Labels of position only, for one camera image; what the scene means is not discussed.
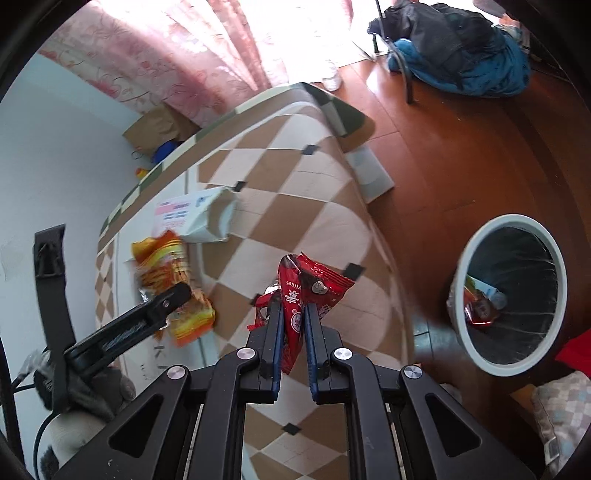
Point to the black metal clothes rack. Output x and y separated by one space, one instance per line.
406 78

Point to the white tissue pack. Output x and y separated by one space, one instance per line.
203 217

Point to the orange snack packet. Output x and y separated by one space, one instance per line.
171 272

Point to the white trash bin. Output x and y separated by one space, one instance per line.
521 332

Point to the pink floral curtain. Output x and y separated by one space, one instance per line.
184 46

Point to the person's left hand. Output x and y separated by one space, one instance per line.
99 392

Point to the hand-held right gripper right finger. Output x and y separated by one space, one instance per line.
310 341

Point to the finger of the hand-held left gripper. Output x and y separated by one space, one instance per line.
138 323

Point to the white flat board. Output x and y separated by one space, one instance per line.
369 173

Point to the clear plastic bottle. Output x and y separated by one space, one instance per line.
331 76

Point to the small red snack packet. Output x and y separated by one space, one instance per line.
314 286

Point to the person's left forearm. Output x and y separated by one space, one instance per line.
69 438

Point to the orange bottle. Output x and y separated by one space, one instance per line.
141 173

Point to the checkered cushion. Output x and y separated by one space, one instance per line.
563 415

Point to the crushed red can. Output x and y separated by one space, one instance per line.
478 311

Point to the brown paper bag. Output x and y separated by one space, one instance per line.
152 129

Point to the checkered tablecloth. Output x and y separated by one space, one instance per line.
286 194

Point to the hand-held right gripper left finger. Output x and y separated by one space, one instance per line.
277 332

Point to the long white blue carton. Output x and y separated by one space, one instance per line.
489 291

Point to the blue and black clothes pile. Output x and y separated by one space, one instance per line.
461 46

